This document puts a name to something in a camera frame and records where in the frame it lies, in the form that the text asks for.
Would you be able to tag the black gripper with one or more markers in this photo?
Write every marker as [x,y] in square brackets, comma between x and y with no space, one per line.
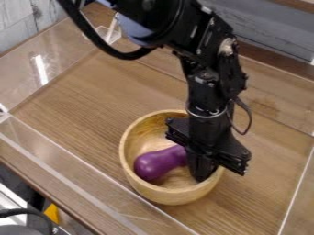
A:
[210,144]

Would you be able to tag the brown wooden bowl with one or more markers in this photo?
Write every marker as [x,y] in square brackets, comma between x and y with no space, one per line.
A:
[175,188]

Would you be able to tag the clear acrylic corner bracket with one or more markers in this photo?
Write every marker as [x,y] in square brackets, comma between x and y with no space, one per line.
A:
[107,34]

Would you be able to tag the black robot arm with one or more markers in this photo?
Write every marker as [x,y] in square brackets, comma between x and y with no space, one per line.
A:
[190,28]

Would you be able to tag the clear acrylic tray walls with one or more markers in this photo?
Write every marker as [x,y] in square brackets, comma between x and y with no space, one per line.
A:
[85,112]

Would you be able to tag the yellow black machine base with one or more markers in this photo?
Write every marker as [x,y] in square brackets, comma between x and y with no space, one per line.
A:
[39,224]

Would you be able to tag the purple toy eggplant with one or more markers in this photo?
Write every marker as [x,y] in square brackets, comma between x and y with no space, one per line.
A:
[155,163]

